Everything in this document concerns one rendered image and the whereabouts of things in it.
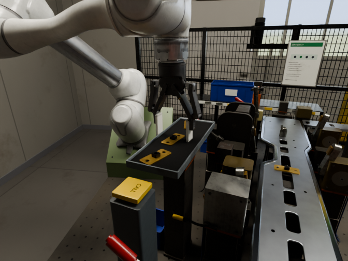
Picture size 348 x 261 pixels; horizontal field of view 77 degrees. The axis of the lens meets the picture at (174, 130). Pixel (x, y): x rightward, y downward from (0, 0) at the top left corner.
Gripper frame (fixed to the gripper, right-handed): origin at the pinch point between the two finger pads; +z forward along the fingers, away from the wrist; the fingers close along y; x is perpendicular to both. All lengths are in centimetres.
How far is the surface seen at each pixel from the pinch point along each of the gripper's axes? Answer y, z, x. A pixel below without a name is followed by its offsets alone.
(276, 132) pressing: 25, 21, 64
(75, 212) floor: -127, 118, 33
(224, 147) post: 12.3, 9.0, 13.0
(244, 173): 22.0, 9.1, 0.5
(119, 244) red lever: 10.2, 4.6, -35.6
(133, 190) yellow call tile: 6.1, 1.5, -26.7
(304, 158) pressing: 38, 20, 39
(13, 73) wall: -253, 5, 75
